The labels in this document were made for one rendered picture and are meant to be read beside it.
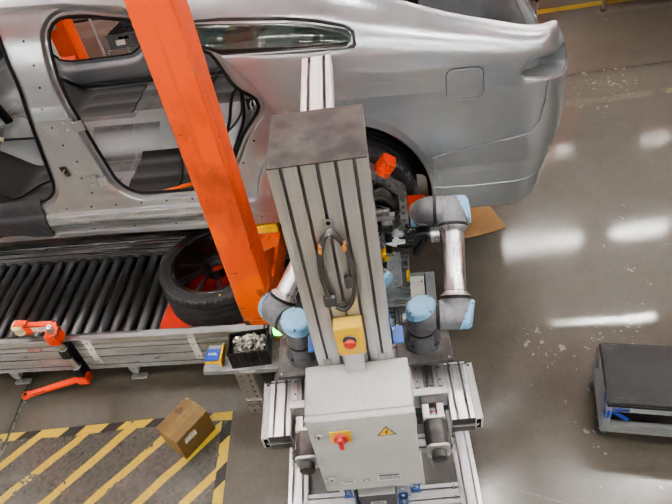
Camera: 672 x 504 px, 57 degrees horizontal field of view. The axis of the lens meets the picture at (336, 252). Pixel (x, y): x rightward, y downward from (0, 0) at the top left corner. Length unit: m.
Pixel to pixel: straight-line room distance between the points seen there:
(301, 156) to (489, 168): 1.76
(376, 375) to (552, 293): 2.08
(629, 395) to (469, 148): 1.34
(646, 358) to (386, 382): 1.61
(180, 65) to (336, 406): 1.28
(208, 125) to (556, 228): 2.63
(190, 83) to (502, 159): 1.55
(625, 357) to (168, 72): 2.38
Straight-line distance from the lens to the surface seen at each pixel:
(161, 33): 2.29
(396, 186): 3.06
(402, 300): 3.66
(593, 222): 4.42
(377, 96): 2.89
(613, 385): 3.15
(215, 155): 2.50
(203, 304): 3.43
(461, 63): 2.85
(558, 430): 3.37
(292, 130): 1.64
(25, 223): 3.84
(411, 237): 2.96
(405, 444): 2.10
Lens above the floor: 2.88
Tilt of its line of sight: 43 degrees down
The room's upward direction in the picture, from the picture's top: 11 degrees counter-clockwise
